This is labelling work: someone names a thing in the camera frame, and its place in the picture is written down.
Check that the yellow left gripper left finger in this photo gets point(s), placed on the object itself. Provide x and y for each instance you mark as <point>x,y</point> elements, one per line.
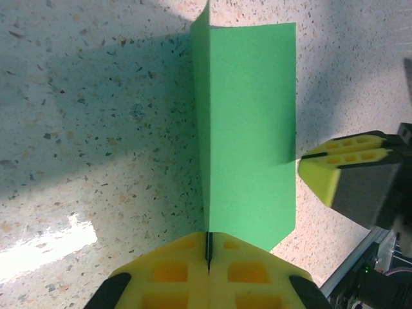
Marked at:
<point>161,280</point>

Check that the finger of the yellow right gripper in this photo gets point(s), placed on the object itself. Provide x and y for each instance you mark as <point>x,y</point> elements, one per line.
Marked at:
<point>354,186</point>
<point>354,143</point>

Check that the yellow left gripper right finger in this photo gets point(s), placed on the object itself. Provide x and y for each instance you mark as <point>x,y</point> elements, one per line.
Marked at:
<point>257,280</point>

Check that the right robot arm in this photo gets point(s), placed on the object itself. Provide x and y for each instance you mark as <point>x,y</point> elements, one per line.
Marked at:
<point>386,291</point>

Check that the wide aluminium base rail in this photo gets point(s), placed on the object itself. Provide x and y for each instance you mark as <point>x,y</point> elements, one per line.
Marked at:
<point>373,244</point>

